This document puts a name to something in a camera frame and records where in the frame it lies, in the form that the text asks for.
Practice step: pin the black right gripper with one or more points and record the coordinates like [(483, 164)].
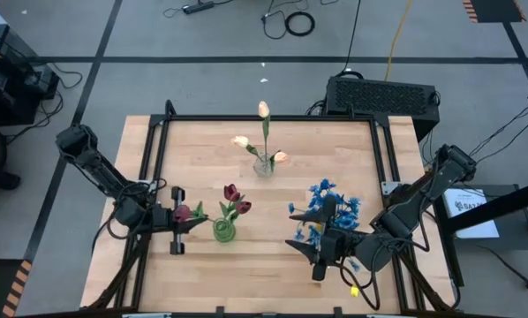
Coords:
[(339, 245)]

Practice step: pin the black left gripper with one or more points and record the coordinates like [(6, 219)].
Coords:
[(162, 218)]

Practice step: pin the peach artificial tulip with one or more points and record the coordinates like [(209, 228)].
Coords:
[(263, 109), (281, 156), (239, 141)]

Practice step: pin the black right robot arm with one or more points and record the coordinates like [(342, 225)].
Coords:
[(423, 194)]

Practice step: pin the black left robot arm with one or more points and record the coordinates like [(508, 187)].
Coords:
[(96, 168)]

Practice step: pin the yellow embossed glass vase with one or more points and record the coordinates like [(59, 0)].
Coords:
[(319, 227)]

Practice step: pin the green ribbed glass vase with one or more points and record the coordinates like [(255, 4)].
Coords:
[(222, 234)]

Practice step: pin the clear cut glass vase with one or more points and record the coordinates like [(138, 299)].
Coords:
[(261, 168)]

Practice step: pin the black computer tower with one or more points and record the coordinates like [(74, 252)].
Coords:
[(379, 97)]

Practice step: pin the white paper sheet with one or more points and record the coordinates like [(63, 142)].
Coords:
[(471, 216)]

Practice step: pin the black metal stand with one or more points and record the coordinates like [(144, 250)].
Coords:
[(520, 234)]

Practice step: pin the black power strip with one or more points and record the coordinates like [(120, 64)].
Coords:
[(198, 7)]

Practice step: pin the black equipment cart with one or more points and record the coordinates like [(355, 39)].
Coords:
[(8, 84)]

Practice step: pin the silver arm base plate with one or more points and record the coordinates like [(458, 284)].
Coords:
[(387, 187)]

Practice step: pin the black aluminium table frame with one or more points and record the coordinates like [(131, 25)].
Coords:
[(264, 118)]

